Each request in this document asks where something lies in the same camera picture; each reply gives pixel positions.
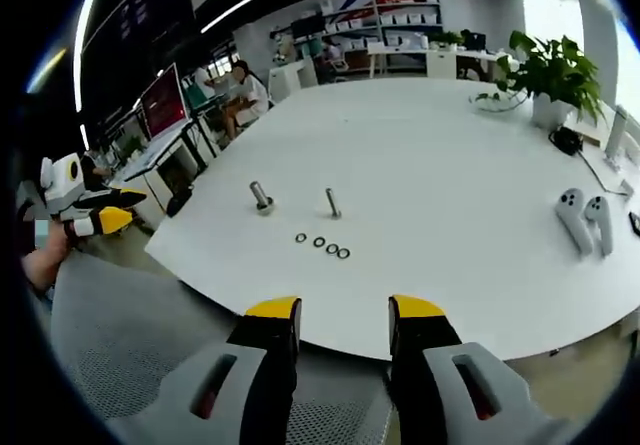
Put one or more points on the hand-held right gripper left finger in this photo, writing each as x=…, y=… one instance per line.
x=225, y=390

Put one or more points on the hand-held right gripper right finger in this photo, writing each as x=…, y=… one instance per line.
x=415, y=365

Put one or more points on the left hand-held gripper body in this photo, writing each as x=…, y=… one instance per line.
x=60, y=185

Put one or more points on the small metal washer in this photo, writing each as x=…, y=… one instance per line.
x=339, y=253
x=328, y=248
x=315, y=242
x=296, y=238

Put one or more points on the thick metal threaded stud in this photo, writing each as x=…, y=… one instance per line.
x=259, y=192

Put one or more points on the thin metal threaded stud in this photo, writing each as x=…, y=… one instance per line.
x=332, y=202

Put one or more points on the person's left hand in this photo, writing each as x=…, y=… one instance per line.
x=45, y=265

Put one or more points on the white standing desk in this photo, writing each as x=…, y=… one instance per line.
x=150, y=157

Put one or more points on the grey mesh chair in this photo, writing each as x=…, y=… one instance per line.
x=125, y=315

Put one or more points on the red screen monitor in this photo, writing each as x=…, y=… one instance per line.
x=162, y=100

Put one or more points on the white cabinet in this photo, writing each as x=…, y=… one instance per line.
x=292, y=80

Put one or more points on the white handheld controller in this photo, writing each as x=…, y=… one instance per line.
x=572, y=220
x=600, y=220

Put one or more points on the white office chair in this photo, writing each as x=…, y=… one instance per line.
x=338, y=60

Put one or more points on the small black flat item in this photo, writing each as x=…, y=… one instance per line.
x=636, y=224

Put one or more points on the black device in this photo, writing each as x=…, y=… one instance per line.
x=565, y=141

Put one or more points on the clear glass dish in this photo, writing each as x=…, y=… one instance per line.
x=472, y=100

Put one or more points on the white plant pot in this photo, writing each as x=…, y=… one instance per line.
x=550, y=112

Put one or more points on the long white background desk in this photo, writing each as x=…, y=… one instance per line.
x=440, y=57

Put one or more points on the storage shelf with white bins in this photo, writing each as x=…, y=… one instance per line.
x=380, y=20

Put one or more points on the green potted plant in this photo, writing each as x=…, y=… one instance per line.
x=555, y=70

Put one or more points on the small background plant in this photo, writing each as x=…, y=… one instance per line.
x=447, y=39

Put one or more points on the small black background monitor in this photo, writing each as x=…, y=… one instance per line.
x=474, y=40

